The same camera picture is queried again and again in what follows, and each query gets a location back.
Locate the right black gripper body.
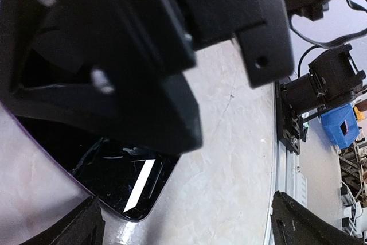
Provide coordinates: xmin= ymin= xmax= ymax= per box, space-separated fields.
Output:
xmin=1 ymin=0 xmax=294 ymax=87

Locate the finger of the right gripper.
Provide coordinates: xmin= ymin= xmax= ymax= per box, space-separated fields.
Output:
xmin=0 ymin=46 xmax=204 ymax=155

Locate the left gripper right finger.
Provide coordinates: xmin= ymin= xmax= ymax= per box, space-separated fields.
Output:
xmin=271 ymin=191 xmax=363 ymax=245

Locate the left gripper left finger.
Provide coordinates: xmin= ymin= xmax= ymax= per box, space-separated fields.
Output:
xmin=23 ymin=196 xmax=105 ymax=245

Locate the purple-edged smartphone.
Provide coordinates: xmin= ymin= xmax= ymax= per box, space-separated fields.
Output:
xmin=1 ymin=107 xmax=179 ymax=222

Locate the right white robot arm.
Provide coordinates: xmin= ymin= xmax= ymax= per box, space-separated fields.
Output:
xmin=1 ymin=0 xmax=329 ymax=155

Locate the blue plastic bin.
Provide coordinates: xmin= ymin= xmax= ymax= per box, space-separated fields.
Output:
xmin=321 ymin=103 xmax=360 ymax=149

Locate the front aluminium rail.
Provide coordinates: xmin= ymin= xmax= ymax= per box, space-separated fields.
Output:
xmin=263 ymin=141 xmax=307 ymax=245

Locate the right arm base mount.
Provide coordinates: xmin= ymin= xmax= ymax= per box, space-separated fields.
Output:
xmin=275 ymin=44 xmax=366 ymax=154

